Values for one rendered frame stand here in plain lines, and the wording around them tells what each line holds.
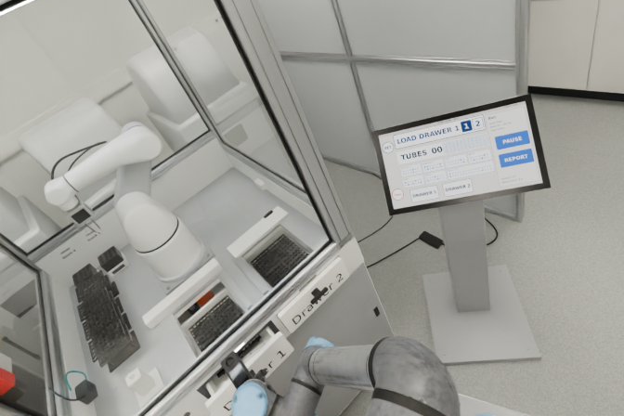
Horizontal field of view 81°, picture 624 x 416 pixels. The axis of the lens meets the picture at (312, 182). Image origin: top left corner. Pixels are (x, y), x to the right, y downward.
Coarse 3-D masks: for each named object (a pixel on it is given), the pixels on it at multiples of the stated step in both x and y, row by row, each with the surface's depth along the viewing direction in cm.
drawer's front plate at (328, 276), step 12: (336, 264) 128; (324, 276) 126; (336, 276) 130; (348, 276) 135; (312, 288) 125; (336, 288) 133; (300, 300) 123; (324, 300) 131; (288, 312) 121; (300, 312) 125; (312, 312) 129; (288, 324) 123; (300, 324) 127
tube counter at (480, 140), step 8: (472, 136) 123; (480, 136) 122; (440, 144) 126; (448, 144) 125; (456, 144) 124; (464, 144) 123; (472, 144) 123; (480, 144) 122; (488, 144) 121; (432, 152) 126; (440, 152) 126; (448, 152) 125
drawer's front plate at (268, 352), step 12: (276, 336) 115; (264, 348) 113; (276, 348) 115; (288, 348) 119; (252, 360) 112; (264, 360) 114; (276, 360) 117; (228, 384) 108; (216, 396) 107; (228, 396) 110; (216, 408) 108; (228, 408) 111
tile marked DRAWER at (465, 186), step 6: (462, 180) 124; (468, 180) 124; (444, 186) 126; (450, 186) 125; (456, 186) 125; (462, 186) 124; (468, 186) 124; (444, 192) 126; (450, 192) 125; (456, 192) 125; (462, 192) 124; (468, 192) 124
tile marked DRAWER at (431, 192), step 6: (432, 186) 127; (414, 192) 129; (420, 192) 128; (426, 192) 127; (432, 192) 127; (438, 192) 126; (414, 198) 129; (420, 198) 128; (426, 198) 128; (432, 198) 127; (438, 198) 126
